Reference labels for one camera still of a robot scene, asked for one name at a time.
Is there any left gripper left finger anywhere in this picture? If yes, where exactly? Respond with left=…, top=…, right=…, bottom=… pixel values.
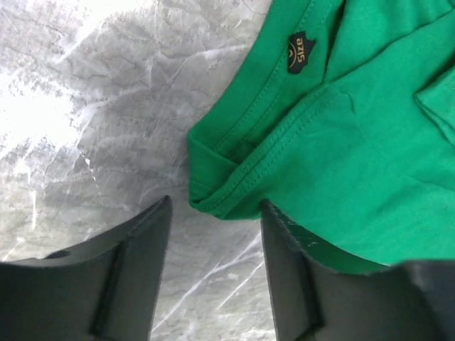
left=1, top=196, right=173, bottom=340

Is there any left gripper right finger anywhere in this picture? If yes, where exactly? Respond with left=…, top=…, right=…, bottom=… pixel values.
left=261, top=200, right=454, bottom=340

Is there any green t-shirt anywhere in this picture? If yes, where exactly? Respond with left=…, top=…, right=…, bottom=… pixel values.
left=188, top=1, right=454, bottom=266

